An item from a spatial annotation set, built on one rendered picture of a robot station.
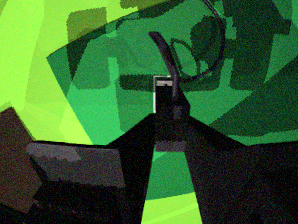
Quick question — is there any black cable with plug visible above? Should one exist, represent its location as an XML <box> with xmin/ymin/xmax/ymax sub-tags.
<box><xmin>149</xmin><ymin>0</ymin><xmax>226</xmax><ymax>152</ymax></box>

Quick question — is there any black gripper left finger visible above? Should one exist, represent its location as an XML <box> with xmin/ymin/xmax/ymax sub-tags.
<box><xmin>25</xmin><ymin>113</ymin><xmax>154</xmax><ymax>224</ymax></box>

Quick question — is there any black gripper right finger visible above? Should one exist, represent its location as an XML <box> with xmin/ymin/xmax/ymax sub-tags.
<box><xmin>184</xmin><ymin>116</ymin><xmax>298</xmax><ymax>224</ymax></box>

